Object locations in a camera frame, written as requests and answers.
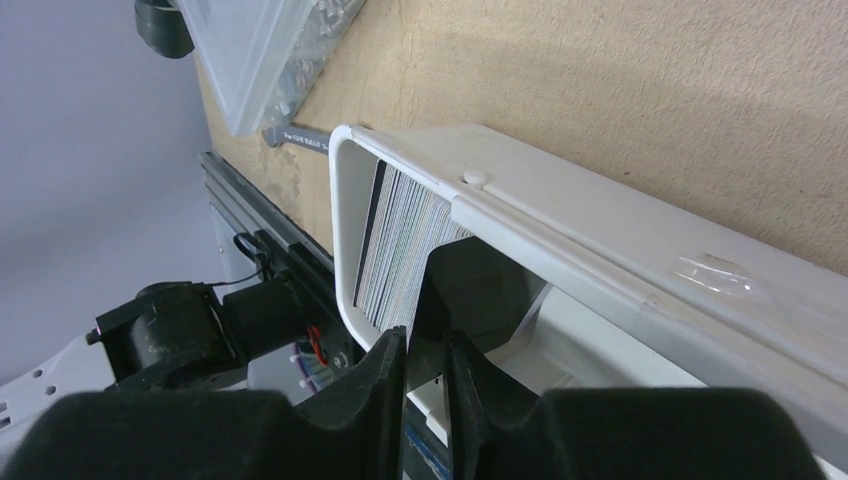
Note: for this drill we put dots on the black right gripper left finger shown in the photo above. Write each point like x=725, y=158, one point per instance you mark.
x=352, y=429

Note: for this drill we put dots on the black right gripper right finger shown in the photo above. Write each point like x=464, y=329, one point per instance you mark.
x=500, y=429

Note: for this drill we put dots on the grey credit card stack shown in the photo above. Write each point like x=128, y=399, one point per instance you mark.
x=406, y=221

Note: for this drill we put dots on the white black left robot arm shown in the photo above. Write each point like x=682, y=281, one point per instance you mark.
x=171, y=336

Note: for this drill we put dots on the white rectangular tray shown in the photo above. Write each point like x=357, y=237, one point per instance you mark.
x=636, y=287

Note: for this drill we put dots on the silver open-end wrench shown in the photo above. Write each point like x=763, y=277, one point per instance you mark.
x=308, y=138

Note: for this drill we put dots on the clear plastic bag of screws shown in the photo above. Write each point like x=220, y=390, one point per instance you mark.
x=262, y=58

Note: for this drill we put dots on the aluminium frame rail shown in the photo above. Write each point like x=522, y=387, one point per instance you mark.
x=238, y=206

